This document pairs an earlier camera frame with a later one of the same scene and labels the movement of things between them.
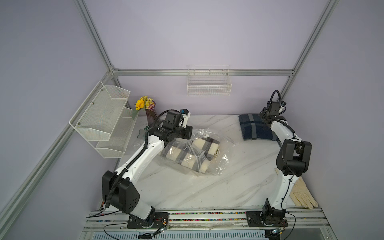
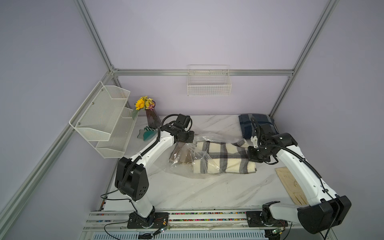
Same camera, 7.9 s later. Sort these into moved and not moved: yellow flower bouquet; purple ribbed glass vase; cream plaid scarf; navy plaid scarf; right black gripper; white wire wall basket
Moved: cream plaid scarf; right black gripper
Not moved: yellow flower bouquet; purple ribbed glass vase; white wire wall basket; navy plaid scarf
